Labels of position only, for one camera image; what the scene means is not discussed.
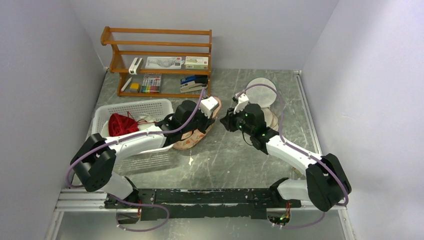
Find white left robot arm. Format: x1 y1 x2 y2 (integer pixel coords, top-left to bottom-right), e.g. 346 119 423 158
70 96 221 208

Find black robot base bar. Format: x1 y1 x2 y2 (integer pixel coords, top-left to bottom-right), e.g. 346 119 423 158
104 188 301 221

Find white handheld device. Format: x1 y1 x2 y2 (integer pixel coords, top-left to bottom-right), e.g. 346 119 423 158
128 57 144 75

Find yellow sticky note block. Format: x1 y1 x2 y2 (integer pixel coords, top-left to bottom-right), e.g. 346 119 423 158
129 82 141 93

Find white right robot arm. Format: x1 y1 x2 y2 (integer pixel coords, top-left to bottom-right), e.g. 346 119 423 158
220 103 352 212

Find white marker pen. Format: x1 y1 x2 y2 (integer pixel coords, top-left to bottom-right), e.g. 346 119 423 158
120 77 132 93

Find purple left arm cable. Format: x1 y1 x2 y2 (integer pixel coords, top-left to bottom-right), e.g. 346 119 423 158
65 87 207 190

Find coloured marker pen set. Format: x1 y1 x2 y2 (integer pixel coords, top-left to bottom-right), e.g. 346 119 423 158
140 74 162 94

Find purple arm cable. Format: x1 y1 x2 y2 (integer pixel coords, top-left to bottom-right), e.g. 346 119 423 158
231 82 350 230
65 87 207 190

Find clear plastic package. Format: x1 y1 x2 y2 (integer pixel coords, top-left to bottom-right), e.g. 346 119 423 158
145 56 185 70

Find white plastic basket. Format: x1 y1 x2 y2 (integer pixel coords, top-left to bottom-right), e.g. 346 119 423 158
91 98 174 138

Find beige round laundry bag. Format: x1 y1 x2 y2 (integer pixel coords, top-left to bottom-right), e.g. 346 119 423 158
261 107 279 131

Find blue black stapler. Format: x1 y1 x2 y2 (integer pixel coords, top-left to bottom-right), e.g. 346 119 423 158
180 75 208 93

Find white bra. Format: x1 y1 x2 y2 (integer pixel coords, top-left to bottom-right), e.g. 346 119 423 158
99 114 159 137

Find red bra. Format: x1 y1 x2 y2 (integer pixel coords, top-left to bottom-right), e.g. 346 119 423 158
108 111 157 137

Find white round mesh laundry bag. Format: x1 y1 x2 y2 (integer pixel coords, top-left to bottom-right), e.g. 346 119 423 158
245 77 277 108

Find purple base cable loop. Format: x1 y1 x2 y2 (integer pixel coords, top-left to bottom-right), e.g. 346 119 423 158
114 202 171 233

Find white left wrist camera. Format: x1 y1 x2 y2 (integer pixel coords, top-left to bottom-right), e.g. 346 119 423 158
200 96 220 118

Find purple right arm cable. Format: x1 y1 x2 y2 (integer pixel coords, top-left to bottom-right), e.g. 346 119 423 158
231 82 350 230

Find floral peach laundry bag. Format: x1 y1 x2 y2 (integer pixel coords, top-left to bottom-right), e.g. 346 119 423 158
173 96 222 150

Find white green box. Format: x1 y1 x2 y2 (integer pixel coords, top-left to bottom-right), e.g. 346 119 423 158
184 56 209 70

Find orange wooden shelf rack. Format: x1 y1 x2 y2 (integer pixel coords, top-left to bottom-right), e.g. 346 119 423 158
100 26 213 98

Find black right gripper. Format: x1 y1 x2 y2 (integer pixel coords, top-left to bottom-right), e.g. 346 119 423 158
220 104 254 136

